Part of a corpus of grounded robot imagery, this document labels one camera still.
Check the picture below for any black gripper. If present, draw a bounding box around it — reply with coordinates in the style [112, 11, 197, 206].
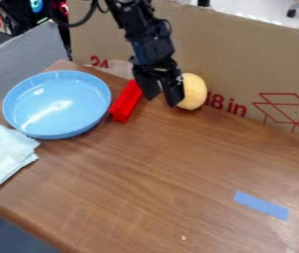
[123, 18, 184, 107]

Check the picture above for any yellow ball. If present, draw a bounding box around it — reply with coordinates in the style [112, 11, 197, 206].
[177, 73, 207, 110]

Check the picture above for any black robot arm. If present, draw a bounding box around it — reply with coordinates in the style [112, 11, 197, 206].
[45, 0, 184, 107]

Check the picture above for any red rectangular block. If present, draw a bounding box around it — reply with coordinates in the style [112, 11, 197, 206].
[107, 78, 145, 125]

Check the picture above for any blue plate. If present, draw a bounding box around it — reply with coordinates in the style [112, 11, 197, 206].
[1, 70, 112, 139]

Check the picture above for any grey partition panel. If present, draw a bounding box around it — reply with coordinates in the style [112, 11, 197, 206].
[0, 22, 66, 100]

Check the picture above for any black computer with lights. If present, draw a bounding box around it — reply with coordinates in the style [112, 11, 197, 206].
[0, 0, 72, 61]

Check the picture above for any light blue folded cloth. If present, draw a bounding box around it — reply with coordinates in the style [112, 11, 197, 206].
[0, 125, 40, 185]

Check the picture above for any blue tape strip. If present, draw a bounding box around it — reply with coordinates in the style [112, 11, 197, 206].
[233, 191, 288, 220]

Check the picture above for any cardboard box wall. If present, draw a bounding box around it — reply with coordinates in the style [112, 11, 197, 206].
[151, 0, 299, 134]

